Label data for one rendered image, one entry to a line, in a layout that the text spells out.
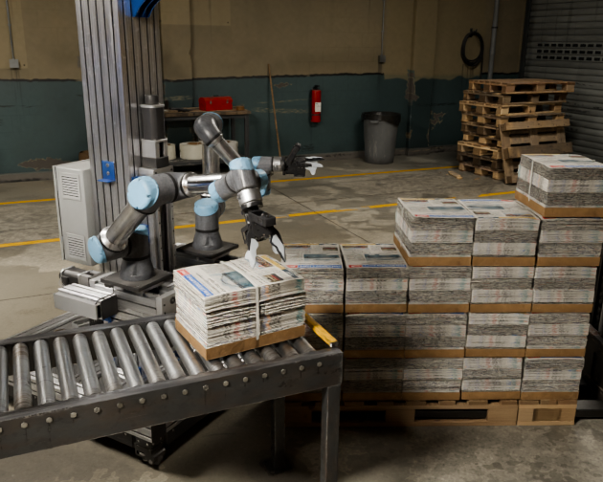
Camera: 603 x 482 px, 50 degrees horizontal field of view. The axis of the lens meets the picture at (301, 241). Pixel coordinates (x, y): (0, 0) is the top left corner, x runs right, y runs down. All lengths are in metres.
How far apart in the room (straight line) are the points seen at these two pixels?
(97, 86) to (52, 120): 6.13
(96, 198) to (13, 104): 6.03
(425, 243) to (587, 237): 0.73
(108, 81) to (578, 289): 2.31
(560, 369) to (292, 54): 7.35
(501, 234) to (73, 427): 1.95
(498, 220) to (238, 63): 7.02
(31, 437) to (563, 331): 2.34
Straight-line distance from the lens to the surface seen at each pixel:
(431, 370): 3.19
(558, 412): 3.50
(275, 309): 2.19
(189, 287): 2.16
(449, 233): 2.95
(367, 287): 2.96
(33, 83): 9.10
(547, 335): 3.27
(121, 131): 2.97
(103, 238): 2.69
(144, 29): 3.02
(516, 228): 3.03
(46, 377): 2.19
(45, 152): 9.20
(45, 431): 2.03
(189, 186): 2.43
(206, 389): 2.06
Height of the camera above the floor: 1.81
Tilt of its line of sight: 17 degrees down
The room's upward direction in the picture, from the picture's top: 1 degrees clockwise
